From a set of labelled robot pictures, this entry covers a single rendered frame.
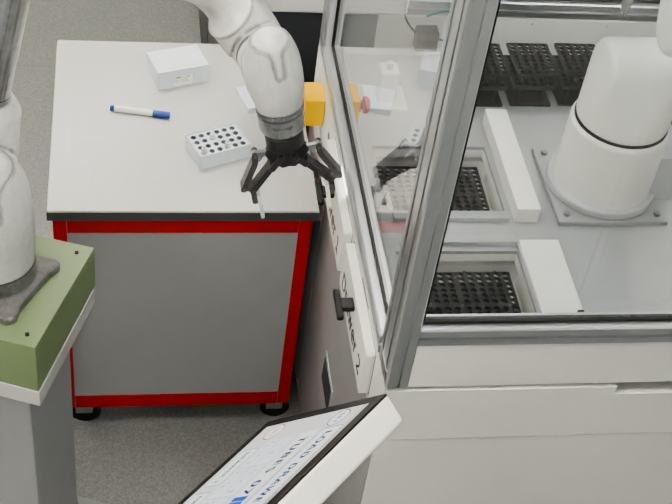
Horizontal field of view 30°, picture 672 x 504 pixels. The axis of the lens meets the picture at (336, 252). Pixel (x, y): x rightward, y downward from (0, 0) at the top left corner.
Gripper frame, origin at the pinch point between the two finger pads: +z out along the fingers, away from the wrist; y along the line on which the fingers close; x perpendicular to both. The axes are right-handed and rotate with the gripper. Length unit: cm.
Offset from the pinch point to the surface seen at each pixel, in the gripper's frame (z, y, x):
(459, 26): -73, 26, -49
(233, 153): 9.2, -12.2, 29.6
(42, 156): 76, -77, 121
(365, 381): 6.0, 8.1, -42.8
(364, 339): -1.2, 8.9, -39.0
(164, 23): 84, -39, 196
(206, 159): 7.6, -18.1, 27.1
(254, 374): 68, -17, 14
